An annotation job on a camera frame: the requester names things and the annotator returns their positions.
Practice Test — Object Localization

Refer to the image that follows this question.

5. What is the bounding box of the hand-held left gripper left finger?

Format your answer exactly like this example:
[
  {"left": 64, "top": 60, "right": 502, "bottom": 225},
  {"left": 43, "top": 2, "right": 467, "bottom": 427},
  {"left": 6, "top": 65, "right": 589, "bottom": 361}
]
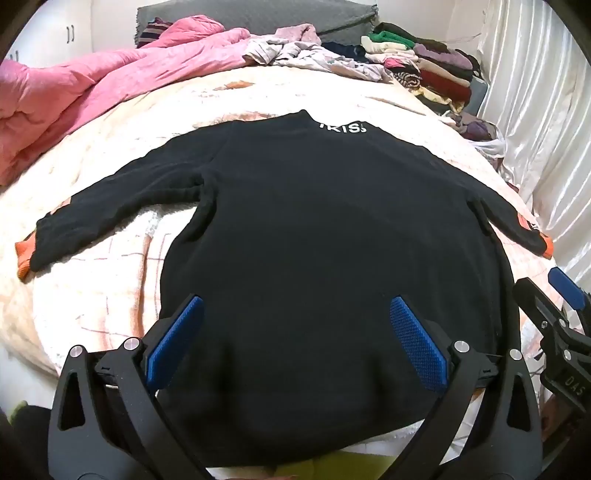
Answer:
[{"left": 47, "top": 294, "right": 213, "bottom": 480}]

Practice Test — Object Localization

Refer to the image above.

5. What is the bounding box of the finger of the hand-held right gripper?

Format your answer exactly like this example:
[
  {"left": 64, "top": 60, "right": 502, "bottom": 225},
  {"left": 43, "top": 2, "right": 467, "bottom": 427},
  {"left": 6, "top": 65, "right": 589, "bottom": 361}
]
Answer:
[
  {"left": 548, "top": 267, "right": 591, "bottom": 324},
  {"left": 512, "top": 277, "right": 571, "bottom": 335}
]

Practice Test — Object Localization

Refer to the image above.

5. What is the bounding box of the plastic bag of clothes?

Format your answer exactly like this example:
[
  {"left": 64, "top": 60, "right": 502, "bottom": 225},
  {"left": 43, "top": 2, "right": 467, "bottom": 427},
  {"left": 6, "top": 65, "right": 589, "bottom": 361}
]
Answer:
[{"left": 442, "top": 110, "right": 514, "bottom": 160}]

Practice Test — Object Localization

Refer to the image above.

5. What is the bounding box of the stack of folded clothes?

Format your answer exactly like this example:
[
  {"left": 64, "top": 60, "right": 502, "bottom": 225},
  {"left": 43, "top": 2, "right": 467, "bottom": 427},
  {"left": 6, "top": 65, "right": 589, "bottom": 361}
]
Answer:
[{"left": 360, "top": 23, "right": 483, "bottom": 116}]

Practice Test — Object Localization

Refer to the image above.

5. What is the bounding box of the dark navy garment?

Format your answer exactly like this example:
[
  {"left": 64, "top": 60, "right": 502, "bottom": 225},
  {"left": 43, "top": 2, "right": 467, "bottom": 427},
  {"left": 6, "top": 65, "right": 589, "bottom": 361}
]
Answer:
[{"left": 322, "top": 41, "right": 370, "bottom": 63}]

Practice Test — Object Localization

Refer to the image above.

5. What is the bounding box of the black sweater with orange cuffs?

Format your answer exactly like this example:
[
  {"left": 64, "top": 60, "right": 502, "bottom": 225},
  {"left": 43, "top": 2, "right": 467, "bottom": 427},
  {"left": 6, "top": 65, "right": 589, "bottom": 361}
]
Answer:
[{"left": 15, "top": 109, "right": 555, "bottom": 468}]

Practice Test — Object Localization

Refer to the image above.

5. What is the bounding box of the pile of light purple clothes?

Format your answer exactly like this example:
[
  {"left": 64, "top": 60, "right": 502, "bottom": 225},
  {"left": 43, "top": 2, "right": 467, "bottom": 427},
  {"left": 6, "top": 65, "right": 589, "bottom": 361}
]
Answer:
[{"left": 242, "top": 23, "right": 394, "bottom": 85}]

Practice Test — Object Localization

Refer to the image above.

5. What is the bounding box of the white satin curtain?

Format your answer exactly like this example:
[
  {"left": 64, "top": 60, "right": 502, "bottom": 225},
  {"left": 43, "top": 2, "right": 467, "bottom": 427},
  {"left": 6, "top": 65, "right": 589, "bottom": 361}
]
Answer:
[{"left": 475, "top": 0, "right": 591, "bottom": 298}]

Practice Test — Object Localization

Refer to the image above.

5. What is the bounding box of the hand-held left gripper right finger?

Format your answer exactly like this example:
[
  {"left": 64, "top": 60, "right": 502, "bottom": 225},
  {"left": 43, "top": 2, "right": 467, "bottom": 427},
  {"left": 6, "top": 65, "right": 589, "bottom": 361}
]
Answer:
[{"left": 383, "top": 295, "right": 543, "bottom": 480}]

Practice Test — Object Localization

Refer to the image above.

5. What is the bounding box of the white wardrobe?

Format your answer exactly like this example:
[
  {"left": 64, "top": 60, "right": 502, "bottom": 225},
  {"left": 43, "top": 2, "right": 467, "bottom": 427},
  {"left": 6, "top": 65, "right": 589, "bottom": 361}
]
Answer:
[{"left": 0, "top": 0, "right": 139, "bottom": 66}]

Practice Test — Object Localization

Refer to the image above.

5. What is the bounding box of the orange white plaid blanket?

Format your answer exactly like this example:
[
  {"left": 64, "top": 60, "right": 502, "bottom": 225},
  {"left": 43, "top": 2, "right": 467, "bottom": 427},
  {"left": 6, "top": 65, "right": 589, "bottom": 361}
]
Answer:
[{"left": 0, "top": 62, "right": 555, "bottom": 464}]

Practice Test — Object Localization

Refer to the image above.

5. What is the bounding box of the grey cushion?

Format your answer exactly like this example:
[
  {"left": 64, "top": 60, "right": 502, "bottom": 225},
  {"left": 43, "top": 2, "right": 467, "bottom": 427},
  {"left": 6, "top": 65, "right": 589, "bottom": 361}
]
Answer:
[{"left": 470, "top": 76, "right": 491, "bottom": 117}]

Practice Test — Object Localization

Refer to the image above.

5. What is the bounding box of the white mattress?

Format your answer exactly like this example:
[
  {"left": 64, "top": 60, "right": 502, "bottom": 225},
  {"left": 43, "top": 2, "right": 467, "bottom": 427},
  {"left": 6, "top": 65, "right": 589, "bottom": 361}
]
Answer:
[{"left": 0, "top": 339, "right": 63, "bottom": 409}]

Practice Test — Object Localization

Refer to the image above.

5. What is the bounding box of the pink quilt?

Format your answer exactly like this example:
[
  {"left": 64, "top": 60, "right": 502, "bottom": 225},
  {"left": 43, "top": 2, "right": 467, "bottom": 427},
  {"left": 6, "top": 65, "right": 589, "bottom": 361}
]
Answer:
[{"left": 0, "top": 15, "right": 254, "bottom": 186}]

